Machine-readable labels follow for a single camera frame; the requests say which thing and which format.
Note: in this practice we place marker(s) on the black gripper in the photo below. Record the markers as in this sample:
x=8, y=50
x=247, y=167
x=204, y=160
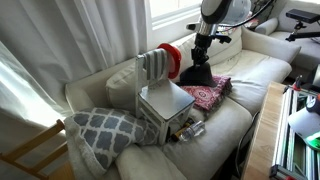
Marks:
x=202, y=41

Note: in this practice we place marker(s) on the black hat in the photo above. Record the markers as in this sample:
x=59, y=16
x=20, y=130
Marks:
x=198, y=76

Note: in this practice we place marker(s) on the orange red hat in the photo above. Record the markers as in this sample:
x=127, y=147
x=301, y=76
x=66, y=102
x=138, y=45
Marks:
x=175, y=60

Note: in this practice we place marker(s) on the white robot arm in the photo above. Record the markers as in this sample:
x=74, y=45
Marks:
x=233, y=11

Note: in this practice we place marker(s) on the red patterned blanket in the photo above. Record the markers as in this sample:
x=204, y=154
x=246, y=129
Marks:
x=208, y=95

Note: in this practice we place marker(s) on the grey striped cloth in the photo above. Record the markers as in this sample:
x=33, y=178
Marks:
x=155, y=65

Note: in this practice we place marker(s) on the white framed window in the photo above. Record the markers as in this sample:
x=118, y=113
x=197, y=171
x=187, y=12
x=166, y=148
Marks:
x=173, y=10

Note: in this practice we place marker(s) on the colourful clutter pile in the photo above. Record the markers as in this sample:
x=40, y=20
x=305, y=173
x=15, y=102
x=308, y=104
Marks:
x=256, y=13

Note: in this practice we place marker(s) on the clear plastic bottle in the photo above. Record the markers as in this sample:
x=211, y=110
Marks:
x=193, y=131

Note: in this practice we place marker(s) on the yellow brown bottle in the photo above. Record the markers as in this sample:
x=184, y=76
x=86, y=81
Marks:
x=178, y=133

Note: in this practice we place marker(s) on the beige sofa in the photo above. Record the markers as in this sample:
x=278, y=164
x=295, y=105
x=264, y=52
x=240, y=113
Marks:
x=206, y=146

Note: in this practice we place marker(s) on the light wooden table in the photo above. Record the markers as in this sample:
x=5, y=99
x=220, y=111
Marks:
x=263, y=133

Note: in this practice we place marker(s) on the red black clamp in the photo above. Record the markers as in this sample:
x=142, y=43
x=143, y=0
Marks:
x=297, y=83

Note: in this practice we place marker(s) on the grey white curtain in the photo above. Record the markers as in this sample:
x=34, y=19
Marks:
x=83, y=33

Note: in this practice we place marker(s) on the grey white patterned pillow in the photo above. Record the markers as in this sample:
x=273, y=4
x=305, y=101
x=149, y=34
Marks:
x=106, y=133

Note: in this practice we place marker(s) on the sheer white curtain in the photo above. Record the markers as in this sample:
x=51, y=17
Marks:
x=20, y=90

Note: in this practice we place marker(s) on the brown wooden chair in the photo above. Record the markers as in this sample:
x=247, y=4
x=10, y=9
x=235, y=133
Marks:
x=33, y=150

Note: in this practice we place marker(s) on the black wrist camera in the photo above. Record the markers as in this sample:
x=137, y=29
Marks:
x=223, y=38

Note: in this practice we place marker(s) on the black camera stand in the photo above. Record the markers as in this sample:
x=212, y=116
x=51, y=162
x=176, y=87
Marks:
x=305, y=33

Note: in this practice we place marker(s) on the black stereo camera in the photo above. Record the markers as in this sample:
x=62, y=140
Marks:
x=303, y=15

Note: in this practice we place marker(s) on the aluminium frame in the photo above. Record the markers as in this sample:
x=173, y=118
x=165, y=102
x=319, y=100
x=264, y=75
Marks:
x=293, y=143

